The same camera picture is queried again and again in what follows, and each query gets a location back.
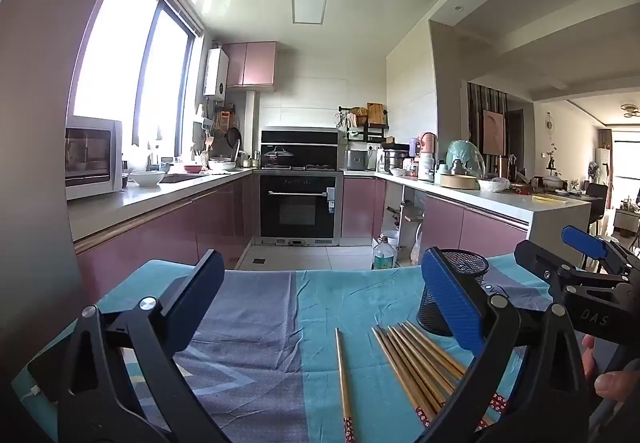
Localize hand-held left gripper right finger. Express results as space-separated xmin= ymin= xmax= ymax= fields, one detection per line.
xmin=415 ymin=247 xmax=593 ymax=443

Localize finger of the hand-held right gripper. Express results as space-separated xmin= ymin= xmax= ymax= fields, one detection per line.
xmin=514 ymin=240 xmax=632 ymax=292
xmin=560 ymin=224 xmax=640 ymax=277

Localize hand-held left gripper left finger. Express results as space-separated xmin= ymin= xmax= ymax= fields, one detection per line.
xmin=57 ymin=249 xmax=226 ymax=443

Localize black mesh utensil holder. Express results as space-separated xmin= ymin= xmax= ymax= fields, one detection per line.
xmin=416 ymin=249 xmax=490 ymax=338

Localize bundle of wooden chopsticks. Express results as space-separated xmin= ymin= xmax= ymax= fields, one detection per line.
xmin=371 ymin=321 xmax=508 ymax=429

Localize wooden chopstick red patterned end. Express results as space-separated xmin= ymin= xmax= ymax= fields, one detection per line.
xmin=335 ymin=328 xmax=357 ymax=443

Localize person's right hand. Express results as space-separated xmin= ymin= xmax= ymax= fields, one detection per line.
xmin=581 ymin=333 xmax=640 ymax=405

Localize black dining chair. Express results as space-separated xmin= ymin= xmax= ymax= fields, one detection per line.
xmin=587 ymin=183 xmax=608 ymax=235

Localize blue grey tablecloth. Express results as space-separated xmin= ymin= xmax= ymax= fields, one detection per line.
xmin=12 ymin=253 xmax=576 ymax=443

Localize pink base cabinets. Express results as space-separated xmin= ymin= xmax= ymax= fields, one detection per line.
xmin=74 ymin=171 xmax=261 ymax=296
xmin=342 ymin=175 xmax=531 ymax=269

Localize large cooking oil bottle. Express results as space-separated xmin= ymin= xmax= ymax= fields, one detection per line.
xmin=372 ymin=236 xmax=398 ymax=271

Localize white floor air conditioner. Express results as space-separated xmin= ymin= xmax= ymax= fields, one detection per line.
xmin=595 ymin=148 xmax=612 ymax=186

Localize living room window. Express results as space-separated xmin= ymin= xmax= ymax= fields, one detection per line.
xmin=612 ymin=130 xmax=640 ymax=211

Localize beige round tray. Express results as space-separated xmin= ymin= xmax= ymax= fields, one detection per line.
xmin=440 ymin=173 xmax=480 ymax=190

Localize large white ceramic bowl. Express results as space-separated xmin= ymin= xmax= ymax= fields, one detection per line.
xmin=129 ymin=170 xmax=166 ymax=188

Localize green food cover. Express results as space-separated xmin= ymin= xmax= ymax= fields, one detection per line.
xmin=446 ymin=139 xmax=486 ymax=178

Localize built-in black oven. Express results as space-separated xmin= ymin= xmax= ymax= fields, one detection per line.
xmin=259 ymin=173 xmax=344 ymax=246

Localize steel steamer pot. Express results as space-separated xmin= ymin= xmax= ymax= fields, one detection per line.
xmin=382 ymin=149 xmax=410 ymax=174

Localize pot with glass lid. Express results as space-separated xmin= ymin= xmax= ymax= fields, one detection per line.
xmin=263 ymin=147 xmax=295 ymax=168

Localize white microwave oven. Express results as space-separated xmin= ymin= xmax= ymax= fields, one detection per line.
xmin=65 ymin=115 xmax=124 ymax=201

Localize black range hood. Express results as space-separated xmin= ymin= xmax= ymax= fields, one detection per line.
xmin=260 ymin=128 xmax=341 ymax=168

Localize pink upper cabinets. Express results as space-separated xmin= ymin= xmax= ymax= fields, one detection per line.
xmin=222 ymin=41 xmax=277 ymax=88

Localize kitchen window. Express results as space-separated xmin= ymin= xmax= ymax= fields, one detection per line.
xmin=70 ymin=0 xmax=206 ymax=164

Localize ceiling light panel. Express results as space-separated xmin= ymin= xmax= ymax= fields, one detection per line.
xmin=291 ymin=0 xmax=328 ymax=25

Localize framed wall picture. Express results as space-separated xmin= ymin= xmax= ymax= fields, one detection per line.
xmin=482 ymin=110 xmax=506 ymax=156

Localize striped wall panel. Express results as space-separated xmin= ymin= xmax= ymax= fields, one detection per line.
xmin=467 ymin=83 xmax=508 ymax=168

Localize black wall shelf rack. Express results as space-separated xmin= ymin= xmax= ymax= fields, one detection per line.
xmin=339 ymin=105 xmax=390 ymax=144

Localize white wall water heater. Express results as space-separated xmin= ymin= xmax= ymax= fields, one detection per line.
xmin=204 ymin=48 xmax=230 ymax=100

